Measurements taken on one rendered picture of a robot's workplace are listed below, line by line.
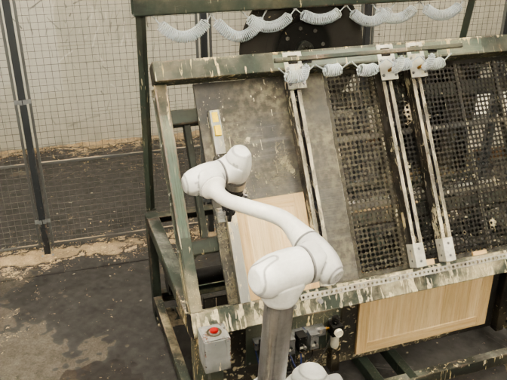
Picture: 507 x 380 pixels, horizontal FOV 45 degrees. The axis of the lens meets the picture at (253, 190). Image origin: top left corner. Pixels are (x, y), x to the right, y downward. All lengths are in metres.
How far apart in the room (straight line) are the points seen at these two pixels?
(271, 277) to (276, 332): 0.24
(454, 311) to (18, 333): 2.86
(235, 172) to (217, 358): 0.87
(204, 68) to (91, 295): 2.33
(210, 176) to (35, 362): 2.33
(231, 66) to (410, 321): 1.83
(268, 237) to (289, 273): 1.12
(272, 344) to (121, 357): 2.16
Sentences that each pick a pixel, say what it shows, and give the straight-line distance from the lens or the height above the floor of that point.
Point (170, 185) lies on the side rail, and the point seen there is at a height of 1.43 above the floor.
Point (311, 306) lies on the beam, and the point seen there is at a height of 0.84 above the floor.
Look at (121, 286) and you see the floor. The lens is 4.84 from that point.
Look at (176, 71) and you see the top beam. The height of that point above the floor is 1.92.
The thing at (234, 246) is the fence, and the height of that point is 1.14.
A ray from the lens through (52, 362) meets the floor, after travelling 4.24.
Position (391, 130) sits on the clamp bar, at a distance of 3.33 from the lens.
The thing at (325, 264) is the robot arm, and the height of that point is 1.57.
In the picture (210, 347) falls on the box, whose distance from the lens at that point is 2.73.
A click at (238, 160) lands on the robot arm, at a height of 1.75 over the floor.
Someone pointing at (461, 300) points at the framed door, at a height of 0.47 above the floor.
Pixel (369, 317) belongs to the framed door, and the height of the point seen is 0.50.
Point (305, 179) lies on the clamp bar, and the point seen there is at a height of 1.39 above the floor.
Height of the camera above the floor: 2.62
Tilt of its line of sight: 25 degrees down
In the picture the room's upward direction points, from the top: straight up
